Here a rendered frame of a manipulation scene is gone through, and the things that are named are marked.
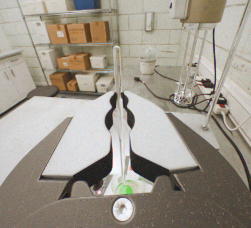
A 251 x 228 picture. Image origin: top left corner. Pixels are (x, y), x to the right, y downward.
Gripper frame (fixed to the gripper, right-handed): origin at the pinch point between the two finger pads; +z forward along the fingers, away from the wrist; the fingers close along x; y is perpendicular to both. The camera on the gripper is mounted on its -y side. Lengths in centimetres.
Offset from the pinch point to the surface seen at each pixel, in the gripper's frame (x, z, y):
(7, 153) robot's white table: -43, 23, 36
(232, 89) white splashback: 54, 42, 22
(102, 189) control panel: -5.0, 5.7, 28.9
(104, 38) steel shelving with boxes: -19, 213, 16
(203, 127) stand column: 34, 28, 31
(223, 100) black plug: 49, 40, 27
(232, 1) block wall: 65, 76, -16
